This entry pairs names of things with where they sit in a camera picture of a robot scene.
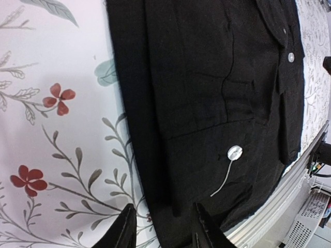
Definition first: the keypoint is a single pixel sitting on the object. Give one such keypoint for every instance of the floral patterned table cloth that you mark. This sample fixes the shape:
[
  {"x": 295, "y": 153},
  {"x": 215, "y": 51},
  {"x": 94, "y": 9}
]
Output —
[{"x": 67, "y": 162}]

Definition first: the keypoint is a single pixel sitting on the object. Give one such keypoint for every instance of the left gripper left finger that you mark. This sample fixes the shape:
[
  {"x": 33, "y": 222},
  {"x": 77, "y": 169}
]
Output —
[{"x": 123, "y": 231}]

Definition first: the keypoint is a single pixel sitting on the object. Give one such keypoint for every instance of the black long sleeve shirt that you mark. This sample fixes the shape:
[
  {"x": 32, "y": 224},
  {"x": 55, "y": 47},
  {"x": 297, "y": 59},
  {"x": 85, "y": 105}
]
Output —
[{"x": 214, "y": 97}]

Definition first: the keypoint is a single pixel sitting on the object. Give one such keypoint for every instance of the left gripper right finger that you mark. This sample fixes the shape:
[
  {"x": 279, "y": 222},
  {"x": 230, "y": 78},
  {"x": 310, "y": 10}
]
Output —
[{"x": 205, "y": 233}]

